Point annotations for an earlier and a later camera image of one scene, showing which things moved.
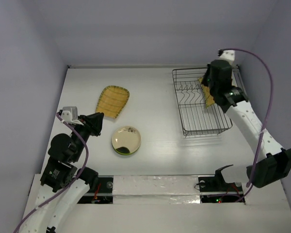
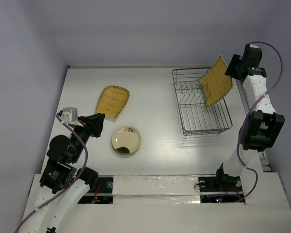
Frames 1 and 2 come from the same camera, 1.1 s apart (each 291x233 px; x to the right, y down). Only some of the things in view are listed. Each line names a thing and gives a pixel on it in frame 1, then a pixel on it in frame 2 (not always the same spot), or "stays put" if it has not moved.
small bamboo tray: x=112 y=100 stays put
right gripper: x=211 y=90 → x=233 y=67
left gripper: x=89 y=122 stays put
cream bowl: x=125 y=140 stays put
